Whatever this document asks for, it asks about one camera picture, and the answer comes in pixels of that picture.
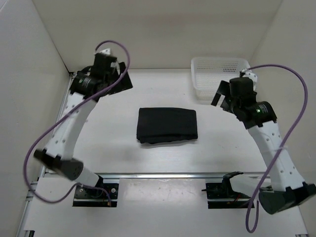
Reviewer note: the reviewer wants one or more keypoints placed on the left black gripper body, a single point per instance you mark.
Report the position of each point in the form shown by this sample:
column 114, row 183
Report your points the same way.
column 112, row 77

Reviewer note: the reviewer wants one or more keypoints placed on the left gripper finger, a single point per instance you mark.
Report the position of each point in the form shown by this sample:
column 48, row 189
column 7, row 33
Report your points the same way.
column 120, row 67
column 124, row 84

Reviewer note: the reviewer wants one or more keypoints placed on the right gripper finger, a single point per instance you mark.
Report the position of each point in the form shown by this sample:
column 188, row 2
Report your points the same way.
column 223, row 89
column 228, row 103

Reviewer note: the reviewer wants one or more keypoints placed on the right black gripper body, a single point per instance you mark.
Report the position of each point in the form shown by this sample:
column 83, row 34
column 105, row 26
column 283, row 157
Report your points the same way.
column 237, row 104

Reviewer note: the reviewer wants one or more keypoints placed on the black trousers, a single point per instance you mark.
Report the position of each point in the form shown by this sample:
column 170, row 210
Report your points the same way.
column 164, row 125

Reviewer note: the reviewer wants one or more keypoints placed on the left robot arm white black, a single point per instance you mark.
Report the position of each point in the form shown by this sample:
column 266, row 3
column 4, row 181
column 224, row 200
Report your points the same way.
column 57, row 154

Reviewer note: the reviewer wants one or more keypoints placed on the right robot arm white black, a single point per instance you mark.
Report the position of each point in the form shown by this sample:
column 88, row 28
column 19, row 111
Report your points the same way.
column 287, row 187

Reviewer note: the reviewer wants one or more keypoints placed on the white perforated plastic basket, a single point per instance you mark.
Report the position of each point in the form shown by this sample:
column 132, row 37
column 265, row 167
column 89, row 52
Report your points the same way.
column 208, row 72

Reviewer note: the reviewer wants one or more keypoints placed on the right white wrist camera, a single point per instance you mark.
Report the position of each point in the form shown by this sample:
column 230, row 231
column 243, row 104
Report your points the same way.
column 249, row 74

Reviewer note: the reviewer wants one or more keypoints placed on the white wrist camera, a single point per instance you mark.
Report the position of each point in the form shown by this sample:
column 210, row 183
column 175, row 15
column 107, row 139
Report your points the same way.
column 249, row 74
column 107, row 52

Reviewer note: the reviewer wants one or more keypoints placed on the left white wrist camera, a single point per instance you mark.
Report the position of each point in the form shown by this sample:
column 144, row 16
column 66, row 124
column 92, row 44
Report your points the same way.
column 107, row 52

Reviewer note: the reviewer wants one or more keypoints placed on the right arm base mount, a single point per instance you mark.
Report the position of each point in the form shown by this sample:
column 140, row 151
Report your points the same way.
column 233, row 192

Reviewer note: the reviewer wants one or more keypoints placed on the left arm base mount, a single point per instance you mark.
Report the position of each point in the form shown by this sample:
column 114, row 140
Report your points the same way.
column 84, row 197

